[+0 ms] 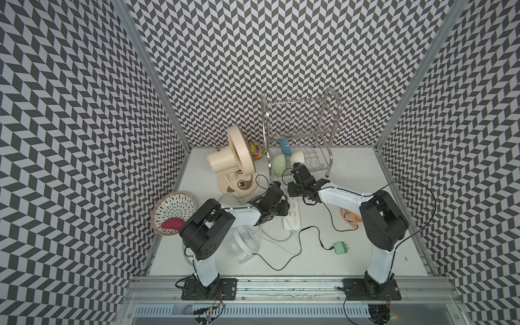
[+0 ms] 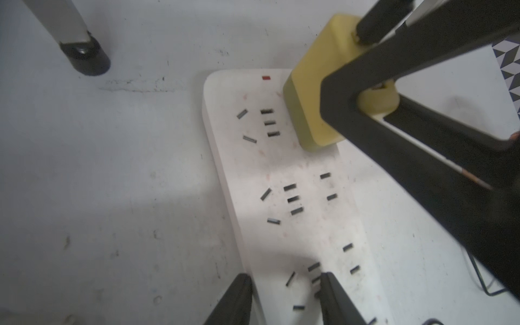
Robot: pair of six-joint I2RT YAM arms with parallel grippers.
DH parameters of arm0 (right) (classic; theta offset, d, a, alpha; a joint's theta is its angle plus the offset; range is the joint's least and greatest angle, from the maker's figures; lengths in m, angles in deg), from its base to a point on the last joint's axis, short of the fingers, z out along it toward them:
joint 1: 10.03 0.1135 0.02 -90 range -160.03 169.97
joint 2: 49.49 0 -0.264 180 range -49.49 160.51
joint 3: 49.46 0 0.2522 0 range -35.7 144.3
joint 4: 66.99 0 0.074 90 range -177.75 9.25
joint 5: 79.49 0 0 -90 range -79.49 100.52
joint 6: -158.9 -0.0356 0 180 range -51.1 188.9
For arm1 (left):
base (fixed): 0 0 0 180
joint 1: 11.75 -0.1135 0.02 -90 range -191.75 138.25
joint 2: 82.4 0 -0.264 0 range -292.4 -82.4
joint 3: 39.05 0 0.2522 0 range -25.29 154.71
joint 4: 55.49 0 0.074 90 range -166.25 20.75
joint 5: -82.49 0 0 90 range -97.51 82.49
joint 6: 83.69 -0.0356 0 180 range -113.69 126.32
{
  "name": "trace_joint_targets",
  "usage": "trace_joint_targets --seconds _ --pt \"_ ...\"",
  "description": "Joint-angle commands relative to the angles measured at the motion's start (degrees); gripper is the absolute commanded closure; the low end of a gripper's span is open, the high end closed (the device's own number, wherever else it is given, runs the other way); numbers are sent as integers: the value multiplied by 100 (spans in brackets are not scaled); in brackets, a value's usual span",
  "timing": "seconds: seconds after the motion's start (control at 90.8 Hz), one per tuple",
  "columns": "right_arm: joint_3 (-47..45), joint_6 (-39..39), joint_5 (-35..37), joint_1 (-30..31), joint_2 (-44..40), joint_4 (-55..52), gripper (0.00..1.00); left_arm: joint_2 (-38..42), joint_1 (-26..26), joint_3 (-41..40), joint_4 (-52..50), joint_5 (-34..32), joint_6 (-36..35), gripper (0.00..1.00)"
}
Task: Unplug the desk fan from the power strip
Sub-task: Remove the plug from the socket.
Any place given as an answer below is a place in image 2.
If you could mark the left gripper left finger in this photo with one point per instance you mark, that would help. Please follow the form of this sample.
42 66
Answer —
234 308

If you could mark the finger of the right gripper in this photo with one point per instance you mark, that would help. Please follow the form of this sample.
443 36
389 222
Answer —
381 19
468 181

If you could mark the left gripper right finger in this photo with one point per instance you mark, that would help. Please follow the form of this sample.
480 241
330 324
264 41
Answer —
336 306

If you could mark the yellow USB charger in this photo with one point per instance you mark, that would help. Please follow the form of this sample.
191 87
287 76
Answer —
307 91

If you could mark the white power strip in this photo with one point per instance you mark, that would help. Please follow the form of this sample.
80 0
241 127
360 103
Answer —
292 211

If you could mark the metal dish rack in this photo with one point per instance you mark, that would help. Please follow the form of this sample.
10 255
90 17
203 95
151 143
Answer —
64 23

